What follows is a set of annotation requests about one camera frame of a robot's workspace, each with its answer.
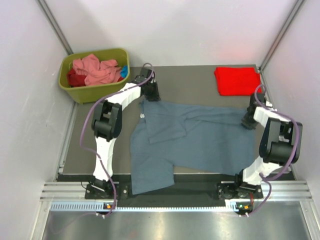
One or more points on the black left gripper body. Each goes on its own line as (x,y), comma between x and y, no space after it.
(152,92)

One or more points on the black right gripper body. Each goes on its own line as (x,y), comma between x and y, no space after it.
(247,121)

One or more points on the blue-grey t-shirt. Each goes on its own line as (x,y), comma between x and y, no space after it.
(205,138)

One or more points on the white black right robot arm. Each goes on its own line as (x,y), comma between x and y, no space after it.
(279,147)

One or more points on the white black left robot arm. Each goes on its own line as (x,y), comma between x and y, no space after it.
(107,124)

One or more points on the bright blue t-shirt in bin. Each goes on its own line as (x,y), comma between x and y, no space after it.
(124,71)

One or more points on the folded red t-shirt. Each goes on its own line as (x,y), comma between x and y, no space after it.
(236,81)

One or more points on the pink t-shirt in bin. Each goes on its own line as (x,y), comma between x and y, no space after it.
(97,72)

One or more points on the olive green plastic bin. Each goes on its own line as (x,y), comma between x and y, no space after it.
(89,94)

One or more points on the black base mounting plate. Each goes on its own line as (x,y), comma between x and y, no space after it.
(202,187)

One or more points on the dark red t-shirt in bin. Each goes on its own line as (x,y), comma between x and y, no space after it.
(75,80)

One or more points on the aluminium extrusion rail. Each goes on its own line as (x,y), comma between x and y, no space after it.
(281,191)

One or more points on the right corner aluminium post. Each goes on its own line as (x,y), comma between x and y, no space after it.
(293,13)

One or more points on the corner aluminium post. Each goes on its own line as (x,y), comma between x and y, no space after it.
(293,13)
(55,25)

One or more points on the left corner aluminium post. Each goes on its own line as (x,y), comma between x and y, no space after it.
(55,25)

